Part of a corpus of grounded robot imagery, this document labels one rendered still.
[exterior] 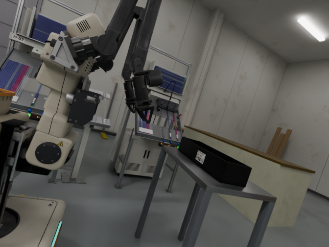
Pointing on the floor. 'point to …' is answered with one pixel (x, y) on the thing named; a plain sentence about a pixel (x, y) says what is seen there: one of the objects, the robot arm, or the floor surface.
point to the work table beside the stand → (258, 232)
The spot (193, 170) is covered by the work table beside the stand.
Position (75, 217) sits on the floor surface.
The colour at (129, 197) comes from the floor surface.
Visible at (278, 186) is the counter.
